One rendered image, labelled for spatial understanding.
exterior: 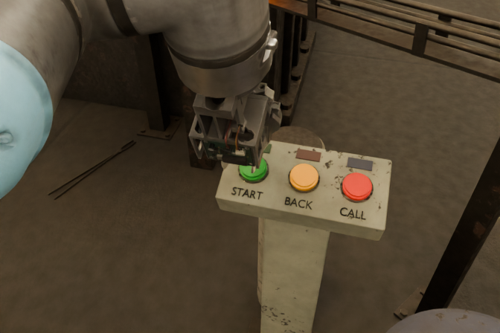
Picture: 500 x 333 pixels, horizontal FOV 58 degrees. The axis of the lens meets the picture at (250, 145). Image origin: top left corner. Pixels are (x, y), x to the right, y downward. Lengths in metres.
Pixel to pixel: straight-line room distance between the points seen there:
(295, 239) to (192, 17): 0.46
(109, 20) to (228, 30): 0.08
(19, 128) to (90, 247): 1.18
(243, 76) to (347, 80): 1.62
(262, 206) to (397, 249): 0.78
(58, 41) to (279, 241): 0.53
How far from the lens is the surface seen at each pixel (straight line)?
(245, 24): 0.34
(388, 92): 1.95
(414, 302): 1.29
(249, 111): 0.47
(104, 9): 0.33
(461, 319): 0.78
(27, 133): 0.22
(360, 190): 0.65
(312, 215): 0.64
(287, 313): 0.90
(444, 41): 0.81
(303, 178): 0.65
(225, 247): 1.32
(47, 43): 0.26
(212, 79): 0.38
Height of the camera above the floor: 1.07
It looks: 42 degrees down
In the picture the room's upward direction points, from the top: straight up
